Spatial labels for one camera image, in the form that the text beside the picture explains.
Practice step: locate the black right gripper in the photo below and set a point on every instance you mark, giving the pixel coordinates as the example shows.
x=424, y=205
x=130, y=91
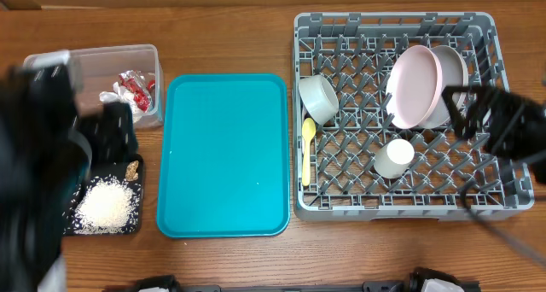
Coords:
x=508, y=110

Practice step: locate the grey plate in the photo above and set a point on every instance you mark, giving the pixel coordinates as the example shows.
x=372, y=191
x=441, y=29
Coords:
x=455, y=72

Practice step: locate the brown food scrap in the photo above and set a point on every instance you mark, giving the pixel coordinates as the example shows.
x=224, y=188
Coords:
x=131, y=173

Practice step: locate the white napkin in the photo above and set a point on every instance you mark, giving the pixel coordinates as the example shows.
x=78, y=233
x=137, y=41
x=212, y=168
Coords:
x=121, y=94

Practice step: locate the pink rimmed white plate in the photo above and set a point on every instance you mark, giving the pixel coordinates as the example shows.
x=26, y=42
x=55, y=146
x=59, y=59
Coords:
x=414, y=84

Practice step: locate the red foil wrapper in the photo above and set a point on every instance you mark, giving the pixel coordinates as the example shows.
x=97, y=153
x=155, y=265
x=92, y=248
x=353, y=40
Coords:
x=141, y=86

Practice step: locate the white paper cup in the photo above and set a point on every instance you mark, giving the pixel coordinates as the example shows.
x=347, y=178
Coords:
x=392, y=160

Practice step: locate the grey bowl with rice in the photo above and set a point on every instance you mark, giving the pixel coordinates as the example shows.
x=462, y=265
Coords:
x=319, y=98

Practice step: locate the yellow plastic spoon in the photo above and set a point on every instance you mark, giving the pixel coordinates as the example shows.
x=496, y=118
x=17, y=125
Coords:
x=308, y=132

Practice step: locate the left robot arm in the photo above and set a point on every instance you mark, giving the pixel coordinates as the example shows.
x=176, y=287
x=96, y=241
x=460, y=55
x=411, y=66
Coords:
x=47, y=151

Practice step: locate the grey dishwasher rack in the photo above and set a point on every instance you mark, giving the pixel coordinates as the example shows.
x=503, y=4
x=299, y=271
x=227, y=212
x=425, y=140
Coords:
x=448, y=179

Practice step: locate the black bin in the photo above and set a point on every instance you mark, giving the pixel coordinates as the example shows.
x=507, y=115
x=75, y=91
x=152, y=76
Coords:
x=103, y=170

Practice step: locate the clear plastic bin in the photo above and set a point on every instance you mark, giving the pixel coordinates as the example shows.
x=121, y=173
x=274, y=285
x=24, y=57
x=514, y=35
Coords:
x=98, y=69

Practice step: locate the teal plastic tray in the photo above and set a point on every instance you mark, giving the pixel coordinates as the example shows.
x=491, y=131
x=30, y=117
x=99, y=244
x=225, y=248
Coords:
x=225, y=164

